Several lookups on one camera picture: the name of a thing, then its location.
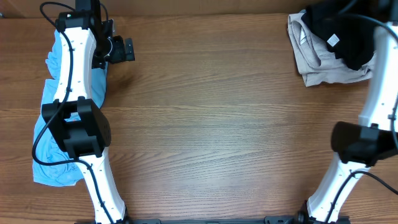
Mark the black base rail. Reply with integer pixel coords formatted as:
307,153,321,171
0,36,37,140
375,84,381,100
74,215,352,224

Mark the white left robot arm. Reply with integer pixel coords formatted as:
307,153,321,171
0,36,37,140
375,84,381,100
41,0,135,223

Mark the folded black garment with tag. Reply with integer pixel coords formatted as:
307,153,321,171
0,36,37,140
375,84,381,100
302,0,375,70

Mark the light blue t-shirt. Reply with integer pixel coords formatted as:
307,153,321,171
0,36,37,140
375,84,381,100
32,31,107,187

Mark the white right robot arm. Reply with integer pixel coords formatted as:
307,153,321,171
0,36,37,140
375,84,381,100
294,1,397,223

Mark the folded beige garment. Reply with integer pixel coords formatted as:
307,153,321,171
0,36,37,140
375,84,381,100
287,11,375,87

